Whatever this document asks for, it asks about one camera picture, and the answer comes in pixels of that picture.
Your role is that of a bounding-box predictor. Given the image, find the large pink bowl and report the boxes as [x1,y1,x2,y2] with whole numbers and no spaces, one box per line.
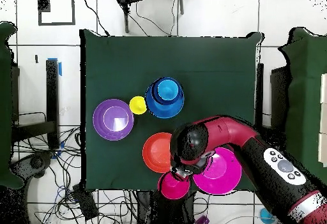
[192,146,243,195]

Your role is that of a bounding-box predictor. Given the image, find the yellow cup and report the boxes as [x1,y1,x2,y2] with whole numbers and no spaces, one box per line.
[128,96,148,116]

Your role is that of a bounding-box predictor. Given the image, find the tangle of black cables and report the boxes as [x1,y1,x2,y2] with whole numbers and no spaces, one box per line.
[12,126,139,224]

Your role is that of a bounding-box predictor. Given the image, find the small purple object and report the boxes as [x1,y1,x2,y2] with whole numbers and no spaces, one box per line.
[195,214,210,224]

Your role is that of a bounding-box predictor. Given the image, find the light blue cup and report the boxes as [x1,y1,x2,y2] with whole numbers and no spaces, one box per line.
[156,78,179,101]

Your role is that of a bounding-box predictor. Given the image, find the white boxes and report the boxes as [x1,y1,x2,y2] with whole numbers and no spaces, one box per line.
[317,73,327,167]

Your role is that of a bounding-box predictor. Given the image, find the side table with green cloth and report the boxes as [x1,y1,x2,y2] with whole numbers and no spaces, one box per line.
[277,27,327,184]
[0,21,24,190]

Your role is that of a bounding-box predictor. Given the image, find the black power strip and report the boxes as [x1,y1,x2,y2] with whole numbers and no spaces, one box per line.
[72,184,100,221]

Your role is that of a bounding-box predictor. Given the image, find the small dark blue bowl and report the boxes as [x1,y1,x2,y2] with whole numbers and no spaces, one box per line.
[150,77,185,107]

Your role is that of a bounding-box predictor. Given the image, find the black tripod stand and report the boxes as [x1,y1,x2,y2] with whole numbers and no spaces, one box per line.
[114,0,185,34]

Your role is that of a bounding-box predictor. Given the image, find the blue disc on floor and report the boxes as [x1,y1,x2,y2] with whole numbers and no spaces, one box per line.
[259,207,276,224]

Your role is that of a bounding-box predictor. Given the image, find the orange bowl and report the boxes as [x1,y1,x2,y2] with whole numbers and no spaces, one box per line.
[142,132,174,174]

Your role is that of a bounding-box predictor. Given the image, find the black metal frame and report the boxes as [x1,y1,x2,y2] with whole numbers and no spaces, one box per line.
[11,59,61,151]
[255,63,288,133]

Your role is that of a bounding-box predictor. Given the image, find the purple bowl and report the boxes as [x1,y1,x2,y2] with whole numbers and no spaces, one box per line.
[92,98,135,141]

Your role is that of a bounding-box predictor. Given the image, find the dark square floor frame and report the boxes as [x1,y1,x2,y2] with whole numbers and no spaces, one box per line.
[37,0,76,26]

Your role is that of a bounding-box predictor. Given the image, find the large light blue bowl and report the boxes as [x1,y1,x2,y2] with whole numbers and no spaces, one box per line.
[145,83,185,119]

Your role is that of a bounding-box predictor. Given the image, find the small crimson bowl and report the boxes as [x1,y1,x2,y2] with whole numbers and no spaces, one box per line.
[157,171,191,200]

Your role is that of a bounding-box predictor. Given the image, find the dark green tablecloth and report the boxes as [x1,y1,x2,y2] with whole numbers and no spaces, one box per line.
[79,29,264,193]

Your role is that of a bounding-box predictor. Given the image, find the blue tape strip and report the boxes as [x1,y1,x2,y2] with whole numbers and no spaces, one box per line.
[47,57,63,77]

